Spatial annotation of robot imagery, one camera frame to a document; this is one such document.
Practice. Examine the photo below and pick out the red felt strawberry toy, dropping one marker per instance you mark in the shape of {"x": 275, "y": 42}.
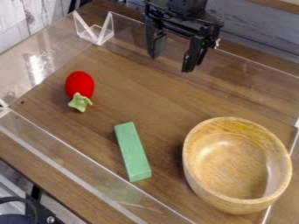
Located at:
{"x": 79, "y": 86}

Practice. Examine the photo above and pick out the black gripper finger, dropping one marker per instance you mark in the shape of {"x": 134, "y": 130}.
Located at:
{"x": 195, "y": 54}
{"x": 155, "y": 39}

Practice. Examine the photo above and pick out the wooden bowl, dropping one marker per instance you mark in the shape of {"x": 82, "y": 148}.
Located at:
{"x": 237, "y": 164}

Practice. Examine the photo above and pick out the green rectangular block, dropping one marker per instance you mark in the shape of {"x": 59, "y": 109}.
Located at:
{"x": 133, "y": 151}

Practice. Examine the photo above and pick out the black clamp bracket with screw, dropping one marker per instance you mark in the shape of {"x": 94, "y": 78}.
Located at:
{"x": 39, "y": 213}

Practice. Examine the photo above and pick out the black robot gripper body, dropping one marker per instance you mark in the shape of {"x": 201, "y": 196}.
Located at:
{"x": 187, "y": 18}

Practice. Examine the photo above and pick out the clear acrylic tray walls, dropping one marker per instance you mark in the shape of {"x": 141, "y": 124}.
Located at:
{"x": 66, "y": 149}

